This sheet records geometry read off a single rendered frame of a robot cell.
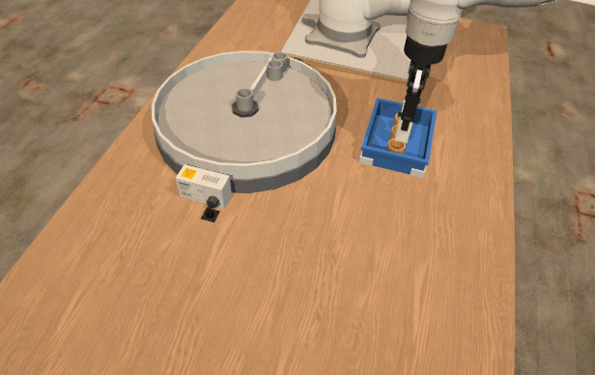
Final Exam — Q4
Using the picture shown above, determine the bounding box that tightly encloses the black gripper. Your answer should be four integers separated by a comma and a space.
395, 35, 447, 143

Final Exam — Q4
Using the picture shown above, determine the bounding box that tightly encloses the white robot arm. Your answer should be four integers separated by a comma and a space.
301, 0, 556, 58

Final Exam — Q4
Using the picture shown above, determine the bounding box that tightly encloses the blue square tray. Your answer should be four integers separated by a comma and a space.
359, 98, 437, 179

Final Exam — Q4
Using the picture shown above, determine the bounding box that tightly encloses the grey metal bushing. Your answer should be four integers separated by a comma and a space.
236, 88, 253, 112
268, 60, 283, 81
272, 52, 288, 72

